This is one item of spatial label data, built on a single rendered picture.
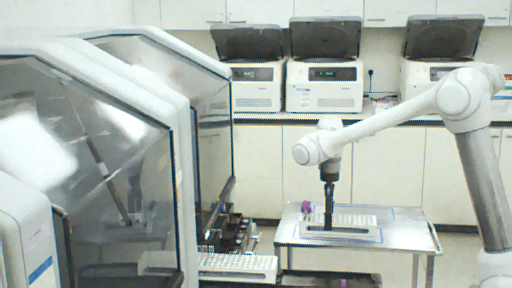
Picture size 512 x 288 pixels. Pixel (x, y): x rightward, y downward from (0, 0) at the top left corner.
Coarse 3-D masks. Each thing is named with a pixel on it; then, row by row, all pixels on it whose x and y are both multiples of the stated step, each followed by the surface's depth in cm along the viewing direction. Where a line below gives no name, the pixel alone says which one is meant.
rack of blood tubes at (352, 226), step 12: (300, 216) 222; (312, 216) 222; (336, 216) 221; (348, 216) 221; (360, 216) 222; (372, 216) 221; (300, 228) 217; (312, 228) 220; (336, 228) 224; (348, 228) 224; (360, 228) 223; (372, 228) 212; (372, 240) 213
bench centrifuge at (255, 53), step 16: (224, 32) 418; (240, 32) 416; (256, 32) 414; (272, 32) 412; (224, 48) 444; (240, 48) 441; (256, 48) 439; (272, 48) 437; (224, 64) 413; (240, 64) 411; (256, 64) 409; (272, 64) 407; (240, 80) 407; (256, 80) 405; (272, 80) 403; (240, 96) 409; (256, 96) 407; (272, 96) 405; (272, 112) 411
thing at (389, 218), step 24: (288, 216) 238; (384, 216) 236; (408, 216) 236; (288, 240) 215; (312, 240) 214; (336, 240) 214; (360, 240) 214; (384, 240) 213; (408, 240) 213; (288, 264) 262; (432, 264) 206
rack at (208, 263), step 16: (208, 256) 193; (224, 256) 194; (240, 256) 193; (256, 256) 192; (272, 256) 192; (208, 272) 189; (224, 272) 190; (240, 272) 193; (256, 272) 183; (272, 272) 182
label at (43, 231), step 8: (48, 224) 85; (32, 232) 80; (40, 232) 82; (48, 232) 85; (32, 240) 80; (40, 240) 82; (32, 248) 80; (48, 264) 85; (32, 272) 80; (40, 272) 83; (48, 272) 85; (32, 280) 80; (40, 280) 83; (48, 280) 85
